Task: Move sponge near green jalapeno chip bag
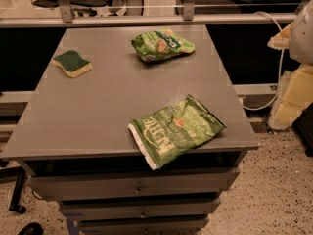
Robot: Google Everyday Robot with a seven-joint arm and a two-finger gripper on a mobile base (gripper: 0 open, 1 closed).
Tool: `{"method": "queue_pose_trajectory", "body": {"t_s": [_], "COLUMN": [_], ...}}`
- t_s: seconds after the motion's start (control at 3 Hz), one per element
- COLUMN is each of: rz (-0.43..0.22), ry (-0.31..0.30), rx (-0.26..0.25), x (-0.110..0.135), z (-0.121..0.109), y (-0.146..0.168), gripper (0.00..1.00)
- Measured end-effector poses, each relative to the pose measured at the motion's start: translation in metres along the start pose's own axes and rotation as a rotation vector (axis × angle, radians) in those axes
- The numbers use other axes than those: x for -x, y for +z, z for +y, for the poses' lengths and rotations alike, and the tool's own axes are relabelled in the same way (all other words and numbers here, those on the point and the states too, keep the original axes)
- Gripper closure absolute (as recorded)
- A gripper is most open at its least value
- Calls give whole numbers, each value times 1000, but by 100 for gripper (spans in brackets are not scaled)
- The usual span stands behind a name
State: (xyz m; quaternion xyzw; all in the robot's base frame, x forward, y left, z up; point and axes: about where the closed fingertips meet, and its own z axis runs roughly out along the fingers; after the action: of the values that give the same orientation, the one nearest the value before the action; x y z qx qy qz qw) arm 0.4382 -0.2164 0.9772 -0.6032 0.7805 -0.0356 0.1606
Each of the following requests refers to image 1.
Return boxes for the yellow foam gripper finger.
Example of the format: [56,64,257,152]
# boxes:
[268,64,313,130]
[267,23,292,50]

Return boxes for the green and yellow sponge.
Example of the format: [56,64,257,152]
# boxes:
[53,50,92,78]

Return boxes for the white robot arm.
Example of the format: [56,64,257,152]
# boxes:
[268,4,313,130]

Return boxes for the green chip bag far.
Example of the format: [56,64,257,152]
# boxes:
[131,29,196,62]

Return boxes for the green jalapeno kettle chip bag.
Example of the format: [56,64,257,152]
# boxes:
[128,95,226,170]

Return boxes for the middle grey drawer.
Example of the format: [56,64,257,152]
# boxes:
[61,198,220,221]

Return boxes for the grey drawer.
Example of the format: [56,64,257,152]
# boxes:
[79,215,208,235]
[61,198,220,221]
[29,167,240,201]

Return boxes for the bottom grey drawer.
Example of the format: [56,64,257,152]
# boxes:
[79,215,208,235]

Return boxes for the grey drawer cabinet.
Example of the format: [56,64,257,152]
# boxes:
[4,25,257,235]

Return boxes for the top grey drawer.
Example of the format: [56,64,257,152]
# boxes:
[29,167,240,201]

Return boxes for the black chair leg caster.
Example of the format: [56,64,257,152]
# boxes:
[0,159,26,214]

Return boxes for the black round object floor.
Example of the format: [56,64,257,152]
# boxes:
[18,222,43,235]

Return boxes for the white cable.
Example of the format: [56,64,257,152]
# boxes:
[242,11,286,112]

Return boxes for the metal railing frame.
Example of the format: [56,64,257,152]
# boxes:
[0,0,309,28]

